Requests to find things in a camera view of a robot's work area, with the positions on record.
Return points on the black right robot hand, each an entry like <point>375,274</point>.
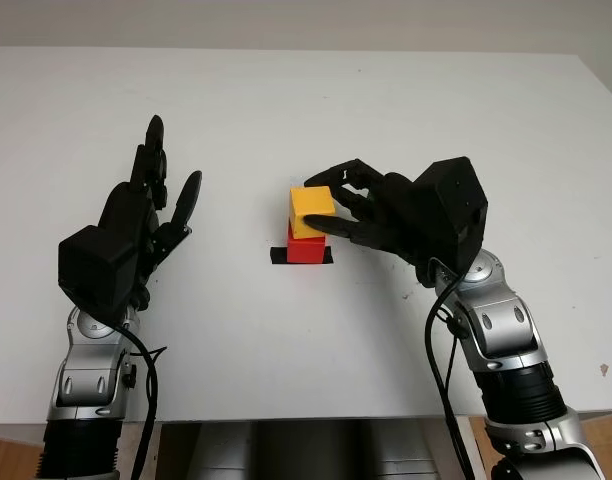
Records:
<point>396,220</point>

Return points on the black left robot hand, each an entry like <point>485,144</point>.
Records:
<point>131,215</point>

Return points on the yellow cube block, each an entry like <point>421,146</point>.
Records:
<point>311,202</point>

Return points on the red cube block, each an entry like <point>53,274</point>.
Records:
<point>306,251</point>

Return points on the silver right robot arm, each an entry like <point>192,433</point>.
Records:
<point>506,330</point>

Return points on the black tape strip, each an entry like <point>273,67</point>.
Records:
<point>278,256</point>

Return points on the dark grey robot torso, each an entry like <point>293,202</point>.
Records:
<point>306,450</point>

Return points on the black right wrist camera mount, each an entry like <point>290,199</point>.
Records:
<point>453,205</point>

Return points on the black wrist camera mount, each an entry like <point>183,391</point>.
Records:
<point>96,270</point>
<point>453,205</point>

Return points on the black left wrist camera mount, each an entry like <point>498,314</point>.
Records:
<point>96,270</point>

